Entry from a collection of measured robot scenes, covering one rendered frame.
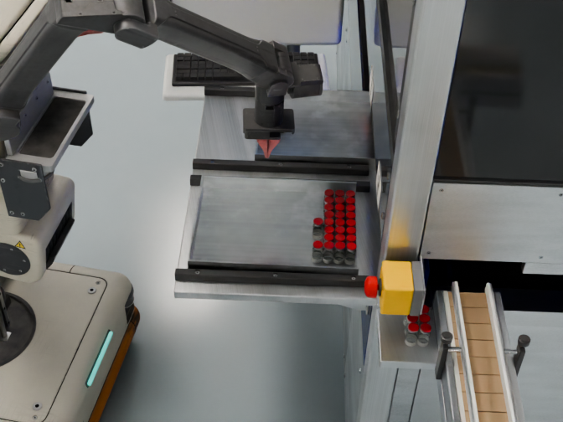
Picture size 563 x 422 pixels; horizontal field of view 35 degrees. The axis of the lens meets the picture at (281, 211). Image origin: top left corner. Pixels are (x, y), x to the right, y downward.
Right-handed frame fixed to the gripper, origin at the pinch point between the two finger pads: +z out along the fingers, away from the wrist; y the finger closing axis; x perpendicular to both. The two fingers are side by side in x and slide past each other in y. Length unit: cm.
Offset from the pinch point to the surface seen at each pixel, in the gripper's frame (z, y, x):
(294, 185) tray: 12.8, 6.6, 3.9
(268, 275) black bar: 12.2, 0.1, -22.9
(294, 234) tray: 14.3, 6.1, -9.7
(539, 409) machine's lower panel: 46, 61, -33
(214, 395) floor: 104, -12, 9
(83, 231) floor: 107, -58, 79
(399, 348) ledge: 13.1, 24.1, -39.9
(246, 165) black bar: 13.5, -3.8, 11.0
